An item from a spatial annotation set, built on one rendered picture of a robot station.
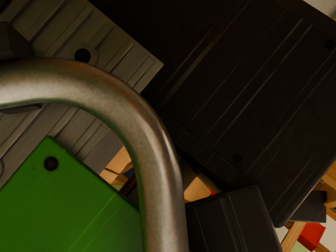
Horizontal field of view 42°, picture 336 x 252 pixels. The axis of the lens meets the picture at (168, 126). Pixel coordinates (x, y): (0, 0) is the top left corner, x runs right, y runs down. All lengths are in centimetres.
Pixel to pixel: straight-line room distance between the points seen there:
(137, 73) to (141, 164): 8
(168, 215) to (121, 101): 8
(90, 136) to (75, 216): 6
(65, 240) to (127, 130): 9
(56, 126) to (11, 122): 3
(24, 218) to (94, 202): 5
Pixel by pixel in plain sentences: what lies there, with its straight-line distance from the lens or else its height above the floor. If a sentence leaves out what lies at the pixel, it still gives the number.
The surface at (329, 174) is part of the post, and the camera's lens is 111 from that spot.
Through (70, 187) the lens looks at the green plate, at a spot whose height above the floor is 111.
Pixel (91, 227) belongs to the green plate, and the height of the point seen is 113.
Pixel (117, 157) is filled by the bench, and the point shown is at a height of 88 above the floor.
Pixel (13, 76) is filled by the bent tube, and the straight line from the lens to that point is 29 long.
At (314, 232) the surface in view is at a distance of 416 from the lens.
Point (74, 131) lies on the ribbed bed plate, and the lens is 34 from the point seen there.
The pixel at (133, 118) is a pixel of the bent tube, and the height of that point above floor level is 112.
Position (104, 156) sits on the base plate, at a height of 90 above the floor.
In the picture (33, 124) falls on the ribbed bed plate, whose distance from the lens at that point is 34.
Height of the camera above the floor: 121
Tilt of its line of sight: 15 degrees down
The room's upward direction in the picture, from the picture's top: 129 degrees clockwise
